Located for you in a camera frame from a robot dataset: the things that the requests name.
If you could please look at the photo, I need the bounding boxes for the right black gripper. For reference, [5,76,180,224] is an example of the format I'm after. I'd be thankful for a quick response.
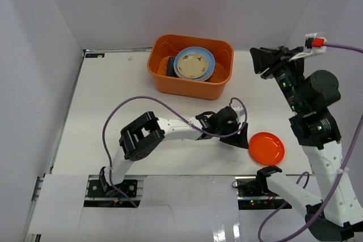
[248,46,303,111]

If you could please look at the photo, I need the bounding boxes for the light blue round plate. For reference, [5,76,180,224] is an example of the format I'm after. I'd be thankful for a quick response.
[174,46,216,81]

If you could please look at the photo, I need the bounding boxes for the cream patterned small plate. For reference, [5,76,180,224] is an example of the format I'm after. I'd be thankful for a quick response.
[176,53,209,79]

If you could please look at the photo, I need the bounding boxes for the teal square plate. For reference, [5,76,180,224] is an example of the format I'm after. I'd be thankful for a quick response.
[166,56,178,78]

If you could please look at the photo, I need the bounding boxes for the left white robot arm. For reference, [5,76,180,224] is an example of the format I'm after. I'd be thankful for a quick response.
[99,106,249,197]

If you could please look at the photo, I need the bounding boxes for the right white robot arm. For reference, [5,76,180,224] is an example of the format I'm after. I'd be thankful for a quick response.
[250,46,362,241]

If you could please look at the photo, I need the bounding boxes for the orange plastic bin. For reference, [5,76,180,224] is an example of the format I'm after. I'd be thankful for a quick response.
[147,34,234,100]

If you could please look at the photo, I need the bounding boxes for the orange round plate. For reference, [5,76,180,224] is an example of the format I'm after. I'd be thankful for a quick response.
[248,132,285,165]

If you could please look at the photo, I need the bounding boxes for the left black corner label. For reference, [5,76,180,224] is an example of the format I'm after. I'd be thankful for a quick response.
[85,53,105,58]

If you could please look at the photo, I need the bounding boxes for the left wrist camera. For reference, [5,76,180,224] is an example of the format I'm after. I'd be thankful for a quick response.
[231,106,245,119]

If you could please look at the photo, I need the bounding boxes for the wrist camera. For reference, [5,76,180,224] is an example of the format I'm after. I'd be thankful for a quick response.
[289,33,327,61]
[231,106,245,119]

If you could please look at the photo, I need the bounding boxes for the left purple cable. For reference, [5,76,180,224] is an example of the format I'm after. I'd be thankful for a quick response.
[102,96,248,208]

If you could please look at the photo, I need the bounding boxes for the purple cable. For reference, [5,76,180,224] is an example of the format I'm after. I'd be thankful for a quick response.
[257,42,363,242]
[102,96,248,208]

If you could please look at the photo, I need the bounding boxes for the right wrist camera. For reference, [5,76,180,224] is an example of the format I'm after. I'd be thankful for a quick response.
[289,33,327,61]

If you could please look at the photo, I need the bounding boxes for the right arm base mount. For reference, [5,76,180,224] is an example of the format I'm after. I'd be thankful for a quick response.
[231,176,284,211]

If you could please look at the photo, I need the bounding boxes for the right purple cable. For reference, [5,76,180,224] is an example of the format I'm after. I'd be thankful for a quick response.
[257,42,363,242]

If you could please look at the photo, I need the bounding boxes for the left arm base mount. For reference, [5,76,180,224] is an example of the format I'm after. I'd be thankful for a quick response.
[83,167,141,208]

